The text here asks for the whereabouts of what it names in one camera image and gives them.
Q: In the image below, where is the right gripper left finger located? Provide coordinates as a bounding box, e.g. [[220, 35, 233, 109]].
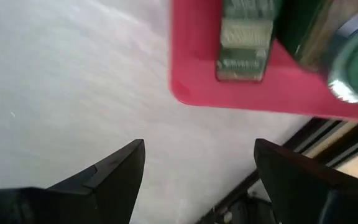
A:
[[0, 138, 146, 224]]

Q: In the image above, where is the pink plastic bin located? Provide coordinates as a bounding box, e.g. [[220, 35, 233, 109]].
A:
[[168, 0, 358, 125]]

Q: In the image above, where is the green lid herb jar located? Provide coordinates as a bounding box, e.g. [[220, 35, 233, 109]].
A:
[[215, 0, 275, 82], [275, 0, 358, 104]]

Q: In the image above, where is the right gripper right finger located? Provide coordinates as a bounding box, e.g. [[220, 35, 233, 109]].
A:
[[253, 138, 358, 224]]

